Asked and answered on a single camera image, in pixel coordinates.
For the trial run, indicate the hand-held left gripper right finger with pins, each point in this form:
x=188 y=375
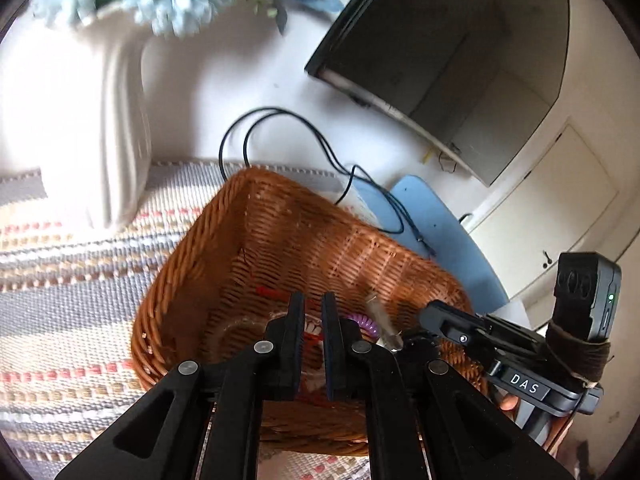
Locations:
x=329 y=340

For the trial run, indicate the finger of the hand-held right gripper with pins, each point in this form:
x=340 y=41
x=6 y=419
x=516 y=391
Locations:
x=455 y=327

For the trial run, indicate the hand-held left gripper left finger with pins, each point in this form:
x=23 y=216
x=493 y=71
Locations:
x=298 y=330

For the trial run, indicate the metal hair clip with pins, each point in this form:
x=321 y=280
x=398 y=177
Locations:
x=382 y=320

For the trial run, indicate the brown wicker basket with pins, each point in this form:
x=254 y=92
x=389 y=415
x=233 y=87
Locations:
x=300 y=230

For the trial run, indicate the person's right hand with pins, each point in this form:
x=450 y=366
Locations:
x=510 y=402

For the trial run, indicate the white cabinet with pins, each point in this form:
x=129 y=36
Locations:
x=565 y=195

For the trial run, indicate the striped woven tablecloth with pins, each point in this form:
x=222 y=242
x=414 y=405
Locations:
x=65 y=300

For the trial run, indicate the black curved monitor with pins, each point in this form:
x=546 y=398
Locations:
x=450 y=50

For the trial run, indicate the white ribbed vase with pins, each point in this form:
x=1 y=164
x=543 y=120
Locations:
x=75 y=135

